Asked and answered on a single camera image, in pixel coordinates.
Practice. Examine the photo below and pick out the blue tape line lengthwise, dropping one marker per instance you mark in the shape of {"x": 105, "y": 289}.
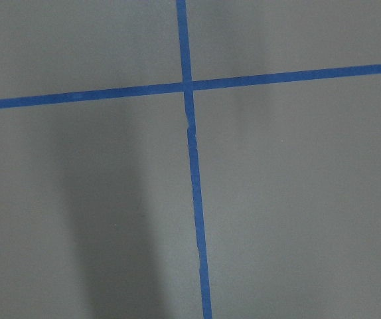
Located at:
{"x": 188, "y": 95}

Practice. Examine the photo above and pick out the blue tape line crosswise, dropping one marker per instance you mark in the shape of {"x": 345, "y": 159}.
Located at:
{"x": 210, "y": 84}

